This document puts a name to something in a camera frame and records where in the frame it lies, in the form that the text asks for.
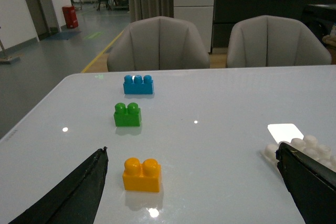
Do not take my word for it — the green two-stud toy block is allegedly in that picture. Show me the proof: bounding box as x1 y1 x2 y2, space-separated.
114 102 142 127

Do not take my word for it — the white studded base plate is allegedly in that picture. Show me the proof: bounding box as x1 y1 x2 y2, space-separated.
261 135 335 173

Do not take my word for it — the red fire extinguisher box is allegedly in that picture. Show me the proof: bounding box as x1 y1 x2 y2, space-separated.
62 6 78 29

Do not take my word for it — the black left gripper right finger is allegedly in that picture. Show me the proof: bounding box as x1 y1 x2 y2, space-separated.
276 142 335 223

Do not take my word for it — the blue three-stud toy block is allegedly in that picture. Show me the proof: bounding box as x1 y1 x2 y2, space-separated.
123 75 154 94

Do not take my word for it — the dark grey counter cabinet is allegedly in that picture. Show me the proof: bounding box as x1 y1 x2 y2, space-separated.
212 0 335 49

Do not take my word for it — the right grey upholstered chair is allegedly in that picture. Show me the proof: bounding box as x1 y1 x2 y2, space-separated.
227 15 332 68

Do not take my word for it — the left grey upholstered chair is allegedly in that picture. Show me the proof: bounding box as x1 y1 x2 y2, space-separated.
107 16 209 72

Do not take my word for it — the yellow two-stud toy block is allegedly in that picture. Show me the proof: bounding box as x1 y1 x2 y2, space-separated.
122 157 162 193

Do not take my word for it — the grey upholstered chair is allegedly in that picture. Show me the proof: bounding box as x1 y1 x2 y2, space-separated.
227 15 332 68
107 16 209 72

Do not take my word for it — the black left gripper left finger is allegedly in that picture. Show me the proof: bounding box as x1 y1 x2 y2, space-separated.
11 147 109 223

